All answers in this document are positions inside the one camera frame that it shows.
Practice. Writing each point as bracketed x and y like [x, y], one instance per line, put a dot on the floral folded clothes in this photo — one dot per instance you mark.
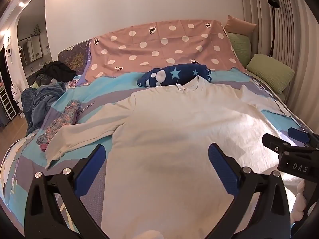
[67, 114]

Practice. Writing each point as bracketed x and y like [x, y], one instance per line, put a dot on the white wall ornament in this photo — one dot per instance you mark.
[9, 51]

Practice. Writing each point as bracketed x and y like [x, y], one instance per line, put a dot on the tan pillow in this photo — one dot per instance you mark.
[239, 26]

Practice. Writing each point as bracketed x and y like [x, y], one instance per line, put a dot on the blue-grey fleece blanket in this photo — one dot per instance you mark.
[39, 99]

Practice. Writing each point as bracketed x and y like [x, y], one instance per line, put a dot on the person's right hand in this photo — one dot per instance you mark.
[301, 204]

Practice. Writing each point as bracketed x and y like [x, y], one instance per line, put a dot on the turquoise grey bed cover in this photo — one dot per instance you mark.
[25, 169]

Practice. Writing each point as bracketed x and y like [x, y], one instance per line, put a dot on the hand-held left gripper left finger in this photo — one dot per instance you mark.
[91, 166]

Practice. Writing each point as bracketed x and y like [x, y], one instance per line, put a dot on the large green pillow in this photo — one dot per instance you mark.
[271, 72]

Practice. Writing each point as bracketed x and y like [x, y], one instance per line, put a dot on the white long-sleeve shirt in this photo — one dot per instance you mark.
[174, 129]

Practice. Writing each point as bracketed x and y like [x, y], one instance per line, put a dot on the pink folded garment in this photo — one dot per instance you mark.
[44, 147]

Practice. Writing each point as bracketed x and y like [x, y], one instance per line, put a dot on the beige curtain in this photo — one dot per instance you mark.
[299, 42]

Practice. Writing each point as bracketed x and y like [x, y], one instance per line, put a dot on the white rabbit figure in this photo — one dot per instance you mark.
[17, 97]

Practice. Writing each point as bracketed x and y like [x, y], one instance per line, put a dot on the arched doorway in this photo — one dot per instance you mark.
[32, 42]

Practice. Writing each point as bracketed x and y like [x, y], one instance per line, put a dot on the small green pillow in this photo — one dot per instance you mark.
[240, 47]

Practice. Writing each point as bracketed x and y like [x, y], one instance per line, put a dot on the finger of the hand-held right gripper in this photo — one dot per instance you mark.
[276, 143]
[297, 134]

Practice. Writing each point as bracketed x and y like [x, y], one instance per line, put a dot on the navy star print garment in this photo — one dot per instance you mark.
[184, 72]

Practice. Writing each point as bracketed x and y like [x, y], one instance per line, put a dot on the pink polka dot sheet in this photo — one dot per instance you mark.
[162, 42]

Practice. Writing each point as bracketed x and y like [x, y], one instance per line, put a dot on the black clothes pile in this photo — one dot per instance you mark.
[57, 69]

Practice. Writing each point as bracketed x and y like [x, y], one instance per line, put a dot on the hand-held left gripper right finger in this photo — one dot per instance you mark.
[221, 169]

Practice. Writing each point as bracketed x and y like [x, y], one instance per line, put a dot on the white shelf rack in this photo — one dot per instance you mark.
[7, 104]

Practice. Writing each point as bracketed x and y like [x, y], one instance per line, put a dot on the purple floral pillow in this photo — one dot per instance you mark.
[72, 57]

